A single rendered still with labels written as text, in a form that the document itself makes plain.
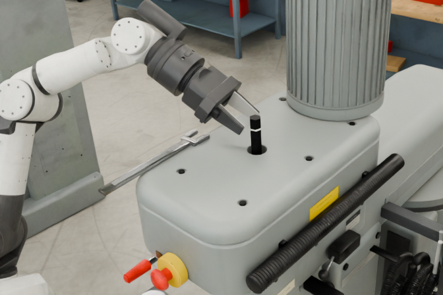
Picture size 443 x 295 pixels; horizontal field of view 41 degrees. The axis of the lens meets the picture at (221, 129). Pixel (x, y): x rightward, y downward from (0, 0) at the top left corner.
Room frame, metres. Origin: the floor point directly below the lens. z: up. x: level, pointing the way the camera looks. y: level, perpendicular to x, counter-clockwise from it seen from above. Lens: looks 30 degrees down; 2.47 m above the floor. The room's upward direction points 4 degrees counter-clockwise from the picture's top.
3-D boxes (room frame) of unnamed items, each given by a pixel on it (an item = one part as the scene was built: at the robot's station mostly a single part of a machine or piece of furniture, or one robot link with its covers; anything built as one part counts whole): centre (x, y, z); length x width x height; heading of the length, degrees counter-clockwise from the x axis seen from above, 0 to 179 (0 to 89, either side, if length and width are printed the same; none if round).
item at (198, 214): (0.92, -0.07, 1.81); 0.47 x 0.26 x 0.16; 134
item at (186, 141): (0.89, 0.12, 1.89); 0.24 x 0.04 x 0.01; 135
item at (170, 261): (0.75, 0.10, 1.76); 0.06 x 0.02 x 0.06; 44
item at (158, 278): (0.73, 0.12, 1.76); 0.04 x 0.03 x 0.04; 44
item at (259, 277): (0.83, -0.19, 1.79); 0.45 x 0.04 x 0.04; 134
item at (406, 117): (1.26, -0.42, 1.66); 0.80 x 0.23 x 0.20; 134
